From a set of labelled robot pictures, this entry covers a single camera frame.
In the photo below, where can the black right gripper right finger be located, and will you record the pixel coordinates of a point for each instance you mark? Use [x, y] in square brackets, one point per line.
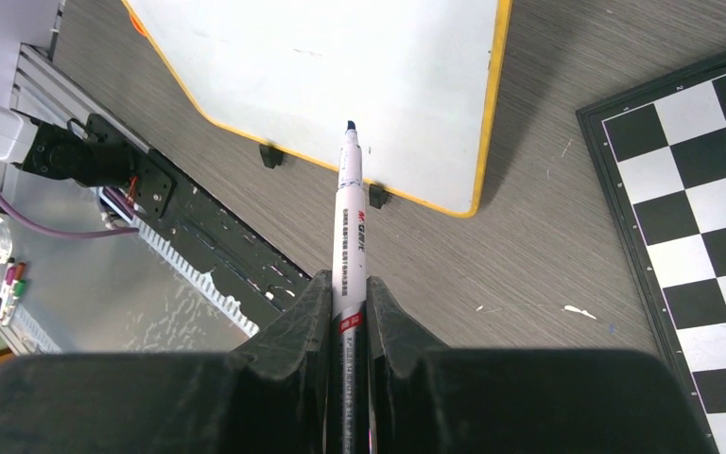
[429, 397]

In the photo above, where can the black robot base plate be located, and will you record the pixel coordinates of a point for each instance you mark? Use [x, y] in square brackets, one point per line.
[243, 275]

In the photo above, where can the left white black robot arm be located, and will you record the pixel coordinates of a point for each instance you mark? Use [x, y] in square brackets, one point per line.
[85, 153]

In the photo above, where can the black whiteboard stand clip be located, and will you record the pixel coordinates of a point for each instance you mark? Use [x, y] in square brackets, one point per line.
[378, 196]

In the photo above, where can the aluminium frame rail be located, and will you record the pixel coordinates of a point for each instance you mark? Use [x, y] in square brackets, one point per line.
[109, 294]

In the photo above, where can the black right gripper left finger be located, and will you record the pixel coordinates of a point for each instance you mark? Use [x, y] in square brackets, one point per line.
[268, 395]

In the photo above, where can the yellow framed whiteboard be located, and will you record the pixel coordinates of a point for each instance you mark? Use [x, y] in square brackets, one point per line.
[419, 79]

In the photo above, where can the black white chessboard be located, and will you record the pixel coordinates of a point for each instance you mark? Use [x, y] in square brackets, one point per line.
[659, 151]

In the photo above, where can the white blue whiteboard marker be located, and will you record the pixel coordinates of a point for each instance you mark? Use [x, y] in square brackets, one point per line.
[347, 420]

